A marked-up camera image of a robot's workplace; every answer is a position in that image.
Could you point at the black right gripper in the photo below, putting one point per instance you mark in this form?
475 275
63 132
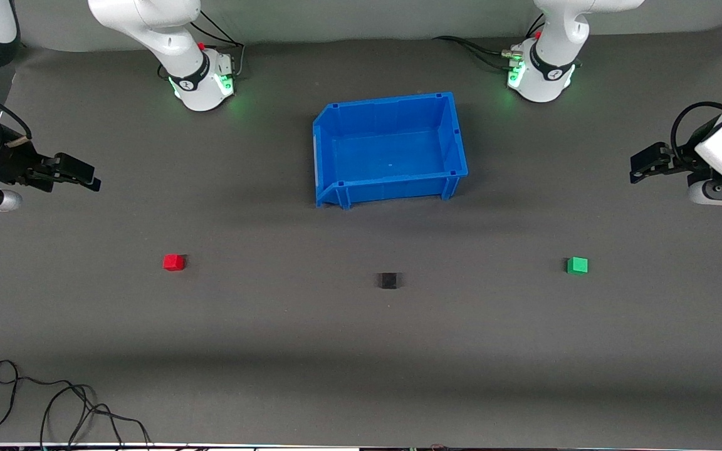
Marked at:
15 164

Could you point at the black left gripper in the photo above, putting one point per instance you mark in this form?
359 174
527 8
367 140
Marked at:
670 158

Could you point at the small green cube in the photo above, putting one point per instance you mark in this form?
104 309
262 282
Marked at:
577 265

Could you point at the small red cube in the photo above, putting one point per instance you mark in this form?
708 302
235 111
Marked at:
173 262

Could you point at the small black cube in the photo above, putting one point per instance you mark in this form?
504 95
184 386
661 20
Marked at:
388 280

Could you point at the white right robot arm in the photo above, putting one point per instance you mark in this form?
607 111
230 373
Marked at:
176 37

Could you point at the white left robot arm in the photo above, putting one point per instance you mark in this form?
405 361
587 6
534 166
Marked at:
552 62

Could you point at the blue plastic storage bin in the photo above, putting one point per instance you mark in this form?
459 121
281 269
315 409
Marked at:
389 153

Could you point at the dark grey table mat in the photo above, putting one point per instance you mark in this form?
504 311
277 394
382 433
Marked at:
361 344

